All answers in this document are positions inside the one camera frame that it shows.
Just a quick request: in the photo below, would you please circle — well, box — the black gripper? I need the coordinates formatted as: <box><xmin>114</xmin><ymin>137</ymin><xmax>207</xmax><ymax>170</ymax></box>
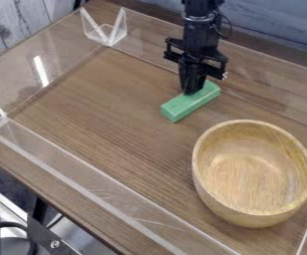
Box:
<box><xmin>162</xmin><ymin>18</ymin><xmax>229</xmax><ymax>96</ymax></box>

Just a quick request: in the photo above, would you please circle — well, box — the black table leg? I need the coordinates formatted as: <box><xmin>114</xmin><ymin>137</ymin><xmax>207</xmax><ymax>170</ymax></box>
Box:
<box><xmin>33</xmin><ymin>198</ymin><xmax>49</xmax><ymax>223</ymax></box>

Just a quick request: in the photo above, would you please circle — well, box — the black cable loop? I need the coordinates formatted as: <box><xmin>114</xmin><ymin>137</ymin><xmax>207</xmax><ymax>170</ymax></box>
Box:
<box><xmin>0</xmin><ymin>220</ymin><xmax>41</xmax><ymax>255</ymax></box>

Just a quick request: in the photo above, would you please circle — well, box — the black metal bracket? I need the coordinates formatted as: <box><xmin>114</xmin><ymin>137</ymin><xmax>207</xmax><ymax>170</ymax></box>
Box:
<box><xmin>27</xmin><ymin>217</ymin><xmax>82</xmax><ymax>255</ymax></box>

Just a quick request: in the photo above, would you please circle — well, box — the brown wooden bowl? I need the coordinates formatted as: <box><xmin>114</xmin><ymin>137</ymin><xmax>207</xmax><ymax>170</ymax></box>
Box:
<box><xmin>192</xmin><ymin>120</ymin><xmax>307</xmax><ymax>228</ymax></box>

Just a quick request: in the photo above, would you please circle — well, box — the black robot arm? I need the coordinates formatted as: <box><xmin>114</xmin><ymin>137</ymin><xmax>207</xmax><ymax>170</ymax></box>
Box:
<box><xmin>164</xmin><ymin>0</ymin><xmax>228</xmax><ymax>96</ymax></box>

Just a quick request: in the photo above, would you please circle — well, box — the green rectangular block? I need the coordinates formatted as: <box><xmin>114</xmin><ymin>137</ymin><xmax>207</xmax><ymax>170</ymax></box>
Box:
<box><xmin>160</xmin><ymin>81</ymin><xmax>221</xmax><ymax>123</ymax></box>

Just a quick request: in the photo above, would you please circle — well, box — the clear acrylic tray enclosure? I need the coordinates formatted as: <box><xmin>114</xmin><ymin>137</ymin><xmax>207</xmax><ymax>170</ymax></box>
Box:
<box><xmin>0</xmin><ymin>2</ymin><xmax>307</xmax><ymax>255</ymax></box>

